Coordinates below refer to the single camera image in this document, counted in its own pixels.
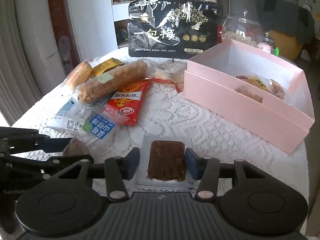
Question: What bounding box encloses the bread bun in clear wrap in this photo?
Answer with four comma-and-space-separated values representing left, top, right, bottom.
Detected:
61, 59, 93, 92

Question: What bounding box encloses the dark cloth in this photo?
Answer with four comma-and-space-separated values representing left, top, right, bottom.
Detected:
259, 0, 314, 43

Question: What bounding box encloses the white curtain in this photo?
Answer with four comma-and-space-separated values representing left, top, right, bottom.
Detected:
0, 30, 42, 125

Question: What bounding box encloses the small pink container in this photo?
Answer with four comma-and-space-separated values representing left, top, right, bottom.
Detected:
257, 42, 272, 53

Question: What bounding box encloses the yellow cushion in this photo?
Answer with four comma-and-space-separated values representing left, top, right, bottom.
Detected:
269, 29, 304, 60

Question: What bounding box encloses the yellow snack packet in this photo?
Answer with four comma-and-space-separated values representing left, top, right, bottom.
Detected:
90, 58, 125, 78

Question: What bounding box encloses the clear pastry packet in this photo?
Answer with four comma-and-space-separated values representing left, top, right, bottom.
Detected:
154, 59, 187, 86

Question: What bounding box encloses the large black snack bag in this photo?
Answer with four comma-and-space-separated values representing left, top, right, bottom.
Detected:
127, 0, 218, 60

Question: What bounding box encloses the round yellow pastry packet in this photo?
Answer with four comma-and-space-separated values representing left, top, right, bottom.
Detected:
236, 75, 272, 92

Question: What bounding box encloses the pink cardboard box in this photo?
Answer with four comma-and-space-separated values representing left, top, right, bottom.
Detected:
184, 39, 315, 154

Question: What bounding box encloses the clear plastic container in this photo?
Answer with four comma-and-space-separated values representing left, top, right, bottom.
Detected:
222, 11, 269, 48

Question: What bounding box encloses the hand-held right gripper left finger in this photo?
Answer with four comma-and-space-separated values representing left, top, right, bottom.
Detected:
51, 147, 141, 202

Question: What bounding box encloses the white shelf cabinet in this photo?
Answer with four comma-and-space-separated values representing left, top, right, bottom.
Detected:
111, 0, 131, 50

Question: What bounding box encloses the blue snack packet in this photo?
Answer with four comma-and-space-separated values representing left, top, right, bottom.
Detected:
82, 114, 116, 143

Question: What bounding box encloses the brown cookie packet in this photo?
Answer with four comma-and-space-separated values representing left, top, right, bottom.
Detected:
269, 79, 285, 99

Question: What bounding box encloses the long bread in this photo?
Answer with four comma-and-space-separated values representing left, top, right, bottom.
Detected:
75, 59, 148, 103

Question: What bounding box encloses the brown snack bar clear packet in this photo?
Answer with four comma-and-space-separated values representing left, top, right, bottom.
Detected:
135, 136, 195, 193

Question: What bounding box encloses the red snack packet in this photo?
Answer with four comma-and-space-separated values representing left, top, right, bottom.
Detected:
104, 79, 150, 127

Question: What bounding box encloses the white clear snack packet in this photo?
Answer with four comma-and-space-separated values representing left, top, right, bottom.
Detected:
46, 95, 105, 137

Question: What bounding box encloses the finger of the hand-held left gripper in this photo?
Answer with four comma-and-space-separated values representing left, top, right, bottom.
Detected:
0, 154, 94, 175
0, 127, 73, 155

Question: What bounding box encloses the small round brown snack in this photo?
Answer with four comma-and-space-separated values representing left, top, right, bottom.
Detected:
62, 138, 90, 157

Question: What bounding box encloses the white tall appliance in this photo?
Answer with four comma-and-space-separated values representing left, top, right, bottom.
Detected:
15, 0, 68, 98

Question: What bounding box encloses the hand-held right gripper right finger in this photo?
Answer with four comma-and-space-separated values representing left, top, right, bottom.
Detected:
184, 147, 272, 201

